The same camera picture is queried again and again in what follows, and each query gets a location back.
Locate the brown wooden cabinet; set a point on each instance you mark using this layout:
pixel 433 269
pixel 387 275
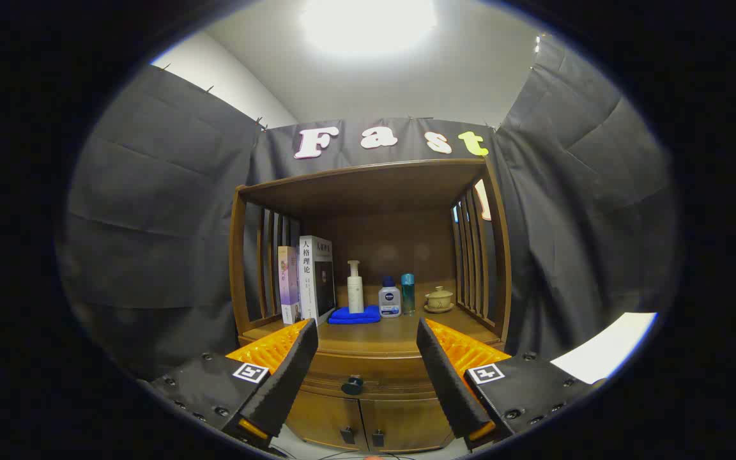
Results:
pixel 374 185

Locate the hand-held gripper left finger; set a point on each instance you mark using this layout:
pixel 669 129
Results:
pixel 288 377

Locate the thick white book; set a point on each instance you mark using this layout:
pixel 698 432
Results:
pixel 309 281

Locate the wooden countertop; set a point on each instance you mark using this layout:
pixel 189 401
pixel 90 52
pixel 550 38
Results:
pixel 381 335

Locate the white grooved panel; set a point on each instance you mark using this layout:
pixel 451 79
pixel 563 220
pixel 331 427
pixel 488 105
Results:
pixel 604 348

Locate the wooden cabinet door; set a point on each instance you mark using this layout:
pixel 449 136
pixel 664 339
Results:
pixel 409 425
pixel 323 418

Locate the brown wooden drawer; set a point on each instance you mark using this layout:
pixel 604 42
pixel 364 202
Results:
pixel 374 367

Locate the white bottle with blue pump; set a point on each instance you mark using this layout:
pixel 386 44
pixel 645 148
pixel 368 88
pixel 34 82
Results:
pixel 390 303

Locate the beige saucer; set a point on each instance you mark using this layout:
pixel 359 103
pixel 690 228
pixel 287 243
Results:
pixel 438 310

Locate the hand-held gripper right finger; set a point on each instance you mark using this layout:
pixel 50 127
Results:
pixel 448 380

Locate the purple paperback book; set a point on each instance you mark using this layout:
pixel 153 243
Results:
pixel 288 287

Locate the blue folded cloth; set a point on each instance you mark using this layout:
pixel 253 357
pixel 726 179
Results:
pixel 352 316

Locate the slim teal bottle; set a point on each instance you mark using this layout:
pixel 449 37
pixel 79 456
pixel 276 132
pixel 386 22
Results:
pixel 408 295

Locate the beige lidded teacup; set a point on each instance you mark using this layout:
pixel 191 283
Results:
pixel 439 298

